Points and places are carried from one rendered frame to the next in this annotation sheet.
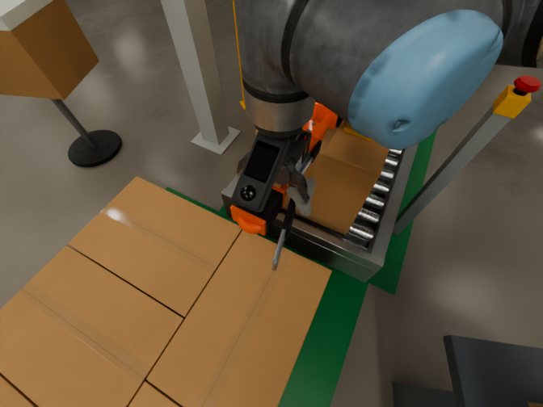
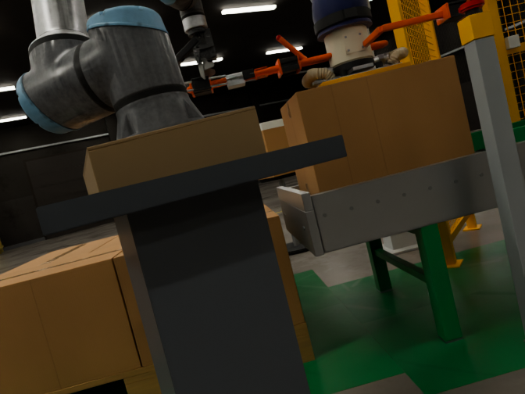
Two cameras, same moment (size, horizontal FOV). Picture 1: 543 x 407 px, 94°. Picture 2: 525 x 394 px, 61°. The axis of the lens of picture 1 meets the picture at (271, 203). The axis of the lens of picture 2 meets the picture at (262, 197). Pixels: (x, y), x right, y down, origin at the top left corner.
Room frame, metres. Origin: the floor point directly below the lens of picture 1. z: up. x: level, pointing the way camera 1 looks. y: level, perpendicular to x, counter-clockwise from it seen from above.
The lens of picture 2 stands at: (-0.56, -1.56, 0.73)
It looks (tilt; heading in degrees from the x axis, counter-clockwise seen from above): 4 degrees down; 59
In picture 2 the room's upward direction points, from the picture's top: 14 degrees counter-clockwise
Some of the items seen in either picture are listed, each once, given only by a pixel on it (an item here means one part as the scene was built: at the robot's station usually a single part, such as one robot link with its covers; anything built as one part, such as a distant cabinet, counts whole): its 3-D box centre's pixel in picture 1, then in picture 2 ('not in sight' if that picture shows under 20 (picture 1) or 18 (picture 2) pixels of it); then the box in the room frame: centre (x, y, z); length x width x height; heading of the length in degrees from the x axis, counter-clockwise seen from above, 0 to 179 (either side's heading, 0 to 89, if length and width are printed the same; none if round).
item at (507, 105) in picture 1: (435, 183); (508, 184); (0.75, -0.81, 0.50); 0.07 x 0.07 x 1.00; 62
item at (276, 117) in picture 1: (277, 97); (195, 26); (0.29, -0.01, 1.31); 0.10 x 0.09 x 0.05; 62
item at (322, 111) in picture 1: (327, 106); (288, 66); (0.57, -0.15, 1.08); 0.10 x 0.08 x 0.06; 62
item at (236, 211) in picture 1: (258, 205); (201, 87); (0.26, 0.03, 1.08); 0.08 x 0.07 x 0.05; 152
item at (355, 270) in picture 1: (293, 238); (297, 222); (0.47, -0.10, 0.48); 0.70 x 0.03 x 0.15; 62
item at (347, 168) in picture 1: (333, 137); (369, 133); (0.81, -0.26, 0.75); 0.60 x 0.40 x 0.40; 153
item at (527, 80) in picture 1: (524, 86); (472, 9); (0.75, -0.81, 1.02); 0.07 x 0.07 x 0.04
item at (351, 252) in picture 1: (295, 227); (291, 196); (0.47, -0.10, 0.58); 0.70 x 0.03 x 0.06; 62
